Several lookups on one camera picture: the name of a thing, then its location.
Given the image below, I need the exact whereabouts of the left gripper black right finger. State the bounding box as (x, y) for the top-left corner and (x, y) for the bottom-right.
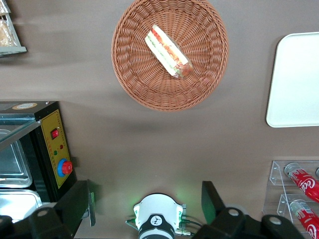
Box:
(191, 180), (304, 239)

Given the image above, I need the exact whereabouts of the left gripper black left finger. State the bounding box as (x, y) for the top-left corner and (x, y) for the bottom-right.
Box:
(0, 179), (97, 239)

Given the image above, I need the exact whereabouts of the triangle sandwich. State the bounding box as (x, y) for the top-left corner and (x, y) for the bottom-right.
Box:
(145, 24), (194, 80)

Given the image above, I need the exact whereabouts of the large round wicker basket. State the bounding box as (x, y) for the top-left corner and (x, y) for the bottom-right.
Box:
(111, 0), (230, 112)

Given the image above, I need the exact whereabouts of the cream plastic serving tray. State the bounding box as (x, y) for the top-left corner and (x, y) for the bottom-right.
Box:
(265, 31), (319, 128)

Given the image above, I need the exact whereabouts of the grey snack tray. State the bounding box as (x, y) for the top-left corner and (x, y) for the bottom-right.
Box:
(0, 0), (28, 58)

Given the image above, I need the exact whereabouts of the steel warmer pan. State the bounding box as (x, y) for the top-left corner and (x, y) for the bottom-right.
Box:
(0, 142), (33, 189)
(0, 189), (43, 224)

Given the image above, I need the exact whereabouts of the black food warmer appliance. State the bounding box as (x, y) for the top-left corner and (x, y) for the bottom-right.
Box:
(0, 101), (78, 224)

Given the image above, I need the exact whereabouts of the clear acrylic bottle rack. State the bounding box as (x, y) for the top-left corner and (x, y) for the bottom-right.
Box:
(261, 160), (319, 239)

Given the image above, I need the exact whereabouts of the clear nut brittle snack pack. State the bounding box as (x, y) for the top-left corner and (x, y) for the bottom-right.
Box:
(0, 0), (11, 14)
(0, 19), (17, 48)

